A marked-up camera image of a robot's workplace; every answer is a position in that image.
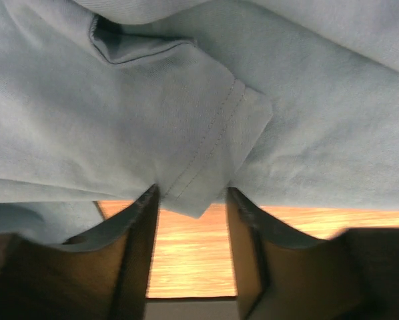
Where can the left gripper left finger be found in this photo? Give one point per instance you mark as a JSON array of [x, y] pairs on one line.
[[102, 273]]

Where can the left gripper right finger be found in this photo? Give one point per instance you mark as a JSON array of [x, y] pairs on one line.
[[283, 273]]

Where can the blue-grey t shirt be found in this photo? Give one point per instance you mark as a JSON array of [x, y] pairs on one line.
[[296, 103]]

